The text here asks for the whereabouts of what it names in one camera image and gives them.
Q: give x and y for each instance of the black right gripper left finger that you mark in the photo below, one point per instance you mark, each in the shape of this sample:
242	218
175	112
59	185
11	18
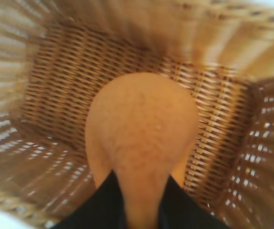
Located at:
98	207

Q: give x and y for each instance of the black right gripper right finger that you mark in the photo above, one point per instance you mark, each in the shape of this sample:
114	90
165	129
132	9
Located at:
186	210

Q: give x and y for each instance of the knobby orange fruit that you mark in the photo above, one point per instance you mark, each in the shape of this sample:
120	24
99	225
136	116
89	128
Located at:
141	124

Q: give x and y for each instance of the brown woven wicker basket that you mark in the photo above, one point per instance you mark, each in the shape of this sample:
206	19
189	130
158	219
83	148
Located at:
63	78

